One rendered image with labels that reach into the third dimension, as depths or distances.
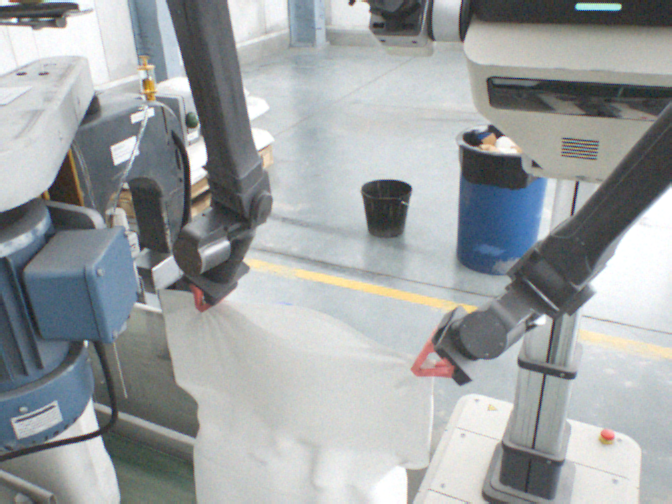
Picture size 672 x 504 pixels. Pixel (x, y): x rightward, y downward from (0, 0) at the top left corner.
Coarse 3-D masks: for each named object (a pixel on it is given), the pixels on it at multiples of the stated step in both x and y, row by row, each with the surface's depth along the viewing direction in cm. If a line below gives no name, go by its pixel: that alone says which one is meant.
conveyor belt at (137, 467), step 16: (112, 448) 164; (128, 448) 164; (144, 448) 164; (128, 464) 159; (144, 464) 159; (160, 464) 159; (176, 464) 158; (128, 480) 154; (144, 480) 154; (160, 480) 154; (176, 480) 154; (192, 480) 154; (128, 496) 150; (144, 496) 150; (160, 496) 150; (176, 496) 150; (192, 496) 149
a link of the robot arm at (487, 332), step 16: (512, 272) 74; (512, 288) 71; (528, 288) 73; (592, 288) 71; (496, 304) 68; (512, 304) 69; (528, 304) 71; (544, 304) 73; (576, 304) 71; (464, 320) 70; (480, 320) 69; (496, 320) 68; (512, 320) 67; (464, 336) 71; (480, 336) 70; (496, 336) 68; (512, 336) 69; (480, 352) 70; (496, 352) 69
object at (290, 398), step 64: (192, 320) 106; (256, 320) 102; (320, 320) 98; (192, 384) 114; (256, 384) 102; (320, 384) 93; (384, 384) 91; (256, 448) 102; (320, 448) 99; (384, 448) 97
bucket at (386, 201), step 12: (384, 180) 363; (396, 180) 361; (360, 192) 349; (372, 192) 363; (384, 192) 365; (396, 192) 363; (408, 192) 355; (372, 204) 343; (384, 204) 340; (396, 204) 340; (408, 204) 343; (372, 216) 348; (384, 216) 344; (396, 216) 345; (372, 228) 353; (384, 228) 349; (396, 228) 350
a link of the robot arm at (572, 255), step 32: (640, 160) 55; (608, 192) 59; (640, 192) 56; (576, 224) 64; (608, 224) 60; (544, 256) 69; (576, 256) 66; (608, 256) 66; (544, 288) 71; (576, 288) 68
